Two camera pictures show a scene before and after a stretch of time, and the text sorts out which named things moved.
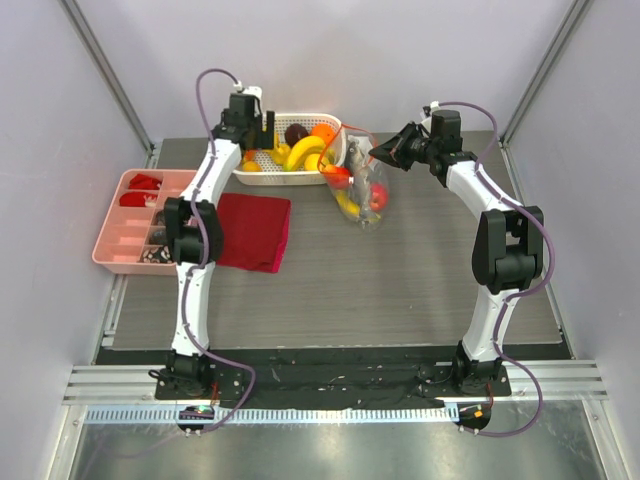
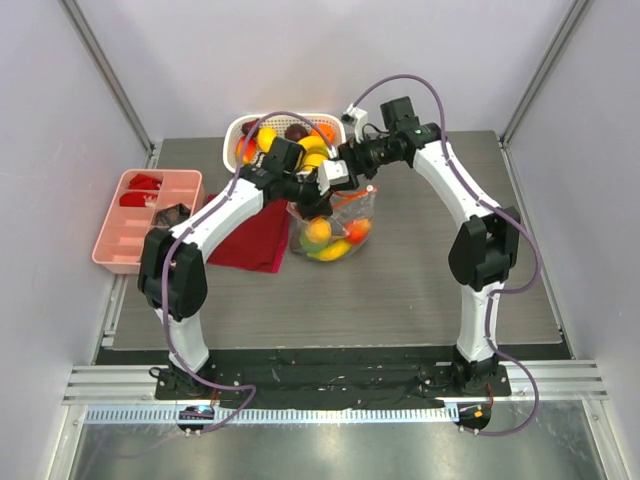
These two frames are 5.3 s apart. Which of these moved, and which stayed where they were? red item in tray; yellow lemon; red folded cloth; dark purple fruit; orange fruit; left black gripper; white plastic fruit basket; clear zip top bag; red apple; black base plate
Moved: clear zip top bag; red apple; left black gripper; yellow lemon
Stayed: dark purple fruit; red folded cloth; red item in tray; black base plate; white plastic fruit basket; orange fruit
